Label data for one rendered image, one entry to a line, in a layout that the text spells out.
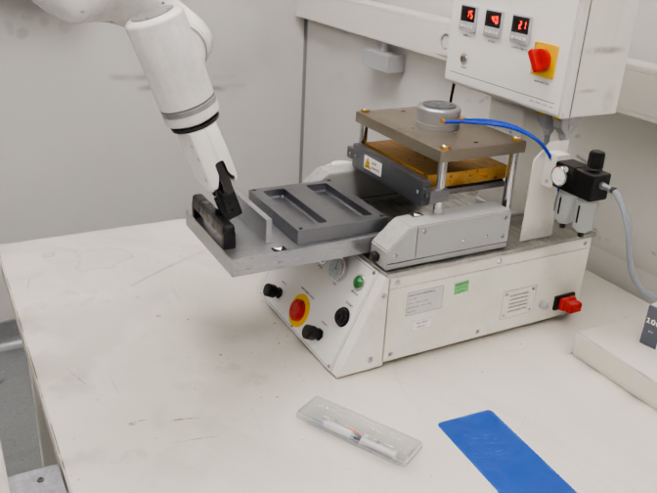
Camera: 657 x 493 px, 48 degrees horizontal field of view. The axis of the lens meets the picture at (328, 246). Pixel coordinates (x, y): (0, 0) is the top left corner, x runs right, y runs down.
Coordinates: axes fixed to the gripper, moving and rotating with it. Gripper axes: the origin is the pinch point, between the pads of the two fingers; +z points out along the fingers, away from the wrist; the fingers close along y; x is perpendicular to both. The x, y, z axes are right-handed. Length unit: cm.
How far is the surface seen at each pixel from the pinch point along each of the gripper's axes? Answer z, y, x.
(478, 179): 11.7, 10.3, 40.4
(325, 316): 23.4, 7.5, 7.0
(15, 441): 84, -88, -66
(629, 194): 36, 7, 79
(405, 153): 7.3, -1.7, 34.1
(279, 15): 16, -144, 74
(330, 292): 20.7, 6.2, 9.8
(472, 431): 33, 37, 14
